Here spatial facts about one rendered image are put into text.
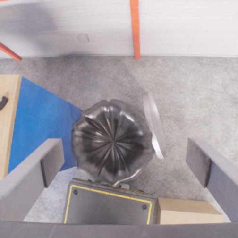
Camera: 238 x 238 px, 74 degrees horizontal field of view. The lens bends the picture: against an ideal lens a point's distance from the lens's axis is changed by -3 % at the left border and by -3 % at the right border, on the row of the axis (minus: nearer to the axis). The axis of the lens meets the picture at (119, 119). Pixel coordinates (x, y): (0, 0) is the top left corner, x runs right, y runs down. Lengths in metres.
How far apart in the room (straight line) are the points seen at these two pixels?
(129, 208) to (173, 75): 1.29
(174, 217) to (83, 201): 0.71
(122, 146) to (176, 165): 0.71
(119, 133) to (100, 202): 0.59
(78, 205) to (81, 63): 1.41
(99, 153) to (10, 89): 0.63
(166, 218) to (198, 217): 0.23
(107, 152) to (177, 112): 0.86
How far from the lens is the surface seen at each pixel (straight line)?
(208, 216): 1.51
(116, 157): 1.12
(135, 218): 1.43
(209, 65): 1.93
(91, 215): 1.48
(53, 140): 0.16
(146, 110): 1.14
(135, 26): 1.42
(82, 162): 1.04
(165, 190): 1.70
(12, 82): 0.99
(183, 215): 1.47
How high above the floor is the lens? 1.63
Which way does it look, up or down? 78 degrees down
